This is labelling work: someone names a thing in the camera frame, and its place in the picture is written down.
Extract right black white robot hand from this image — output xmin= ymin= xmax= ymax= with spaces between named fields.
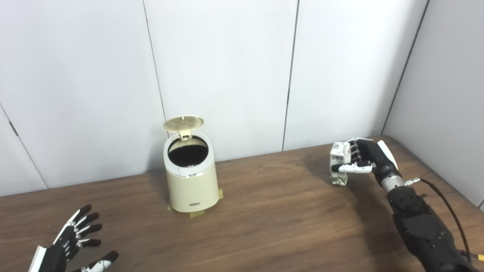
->
xmin=338 ymin=138 xmax=399 ymax=185

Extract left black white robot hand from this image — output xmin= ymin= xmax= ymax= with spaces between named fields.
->
xmin=28 ymin=204 xmax=119 ymax=272

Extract white green milk carton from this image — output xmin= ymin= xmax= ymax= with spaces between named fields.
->
xmin=329 ymin=142 xmax=352 ymax=186

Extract cream round bin lid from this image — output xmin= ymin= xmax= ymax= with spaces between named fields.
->
xmin=163 ymin=116 xmax=205 ymax=141

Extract cream-colored bin body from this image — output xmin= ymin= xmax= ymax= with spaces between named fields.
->
xmin=163 ymin=131 xmax=220 ymax=213

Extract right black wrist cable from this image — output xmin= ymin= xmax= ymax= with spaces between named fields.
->
xmin=405 ymin=178 xmax=479 ymax=265

